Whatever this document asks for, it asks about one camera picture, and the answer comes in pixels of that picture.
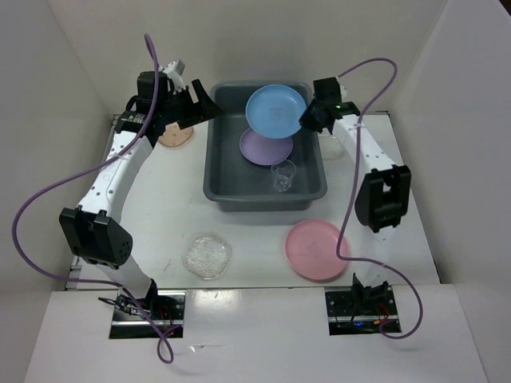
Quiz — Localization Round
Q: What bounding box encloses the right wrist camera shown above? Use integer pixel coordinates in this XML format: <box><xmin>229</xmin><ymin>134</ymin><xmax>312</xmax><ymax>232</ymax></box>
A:
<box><xmin>337</xmin><ymin>77</ymin><xmax>347</xmax><ymax>100</ymax></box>

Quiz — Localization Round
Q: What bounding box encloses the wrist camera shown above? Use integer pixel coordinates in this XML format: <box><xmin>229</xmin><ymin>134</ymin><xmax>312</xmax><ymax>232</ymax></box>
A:
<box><xmin>337</xmin><ymin>77</ymin><xmax>347</xmax><ymax>100</ymax></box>
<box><xmin>159</xmin><ymin>59</ymin><xmax>185</xmax><ymax>90</ymax></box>

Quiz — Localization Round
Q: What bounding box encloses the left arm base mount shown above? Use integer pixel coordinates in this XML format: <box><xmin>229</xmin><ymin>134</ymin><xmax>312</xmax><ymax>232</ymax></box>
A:
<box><xmin>97</xmin><ymin>290</ymin><xmax>188</xmax><ymax>340</ymax></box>

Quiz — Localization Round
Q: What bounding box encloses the pink plastic plate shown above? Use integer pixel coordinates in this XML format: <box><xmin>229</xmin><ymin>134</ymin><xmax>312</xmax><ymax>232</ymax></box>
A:
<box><xmin>284</xmin><ymin>219</ymin><xmax>347</xmax><ymax>282</ymax></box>

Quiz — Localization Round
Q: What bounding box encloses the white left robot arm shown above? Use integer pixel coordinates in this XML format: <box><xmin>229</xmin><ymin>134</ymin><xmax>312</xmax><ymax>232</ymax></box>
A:
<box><xmin>59</xmin><ymin>71</ymin><xmax>223</xmax><ymax>319</ymax></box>

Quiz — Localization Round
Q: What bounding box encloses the peach square dish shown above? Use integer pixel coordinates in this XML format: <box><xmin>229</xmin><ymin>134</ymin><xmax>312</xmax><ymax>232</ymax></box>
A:
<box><xmin>157</xmin><ymin>123</ymin><xmax>195</xmax><ymax>150</ymax></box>

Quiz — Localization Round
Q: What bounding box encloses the purple plastic plate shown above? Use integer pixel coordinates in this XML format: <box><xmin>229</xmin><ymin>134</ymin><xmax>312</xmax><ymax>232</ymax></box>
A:
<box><xmin>240</xmin><ymin>128</ymin><xmax>293</xmax><ymax>166</ymax></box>

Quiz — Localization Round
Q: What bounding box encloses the blue plastic plate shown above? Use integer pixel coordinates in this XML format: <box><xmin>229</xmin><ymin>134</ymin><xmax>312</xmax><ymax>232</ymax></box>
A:
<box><xmin>245</xmin><ymin>85</ymin><xmax>307</xmax><ymax>139</ymax></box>

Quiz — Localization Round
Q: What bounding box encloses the grey plastic bin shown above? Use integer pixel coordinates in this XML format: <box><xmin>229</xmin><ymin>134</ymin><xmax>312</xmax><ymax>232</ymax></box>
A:
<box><xmin>203</xmin><ymin>81</ymin><xmax>327</xmax><ymax>212</ymax></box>

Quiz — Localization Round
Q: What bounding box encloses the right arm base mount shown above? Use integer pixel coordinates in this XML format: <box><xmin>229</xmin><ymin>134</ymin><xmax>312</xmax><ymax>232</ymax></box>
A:
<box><xmin>324</xmin><ymin>287</ymin><xmax>401</xmax><ymax>336</ymax></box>

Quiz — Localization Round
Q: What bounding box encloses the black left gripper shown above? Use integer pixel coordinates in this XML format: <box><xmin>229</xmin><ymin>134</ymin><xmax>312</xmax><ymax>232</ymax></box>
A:
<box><xmin>159</xmin><ymin>79</ymin><xmax>224</xmax><ymax>129</ymax></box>

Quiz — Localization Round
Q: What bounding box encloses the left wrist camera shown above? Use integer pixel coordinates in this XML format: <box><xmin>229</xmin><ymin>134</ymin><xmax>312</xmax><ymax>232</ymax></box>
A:
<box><xmin>159</xmin><ymin>59</ymin><xmax>185</xmax><ymax>90</ymax></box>

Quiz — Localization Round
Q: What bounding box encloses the clear plastic cup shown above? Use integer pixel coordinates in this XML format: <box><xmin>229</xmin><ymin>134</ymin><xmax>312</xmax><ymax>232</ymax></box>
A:
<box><xmin>271</xmin><ymin>160</ymin><xmax>296</xmax><ymax>192</ymax></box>

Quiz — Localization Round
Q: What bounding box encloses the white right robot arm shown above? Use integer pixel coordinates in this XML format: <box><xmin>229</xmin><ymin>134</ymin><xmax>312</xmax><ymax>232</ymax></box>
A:
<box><xmin>299</xmin><ymin>77</ymin><xmax>411</xmax><ymax>314</ymax></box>

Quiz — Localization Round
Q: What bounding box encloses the clear textured square dish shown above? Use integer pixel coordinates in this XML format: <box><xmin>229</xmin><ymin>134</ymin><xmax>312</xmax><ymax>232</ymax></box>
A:
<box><xmin>182</xmin><ymin>232</ymin><xmax>232</xmax><ymax>281</ymax></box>

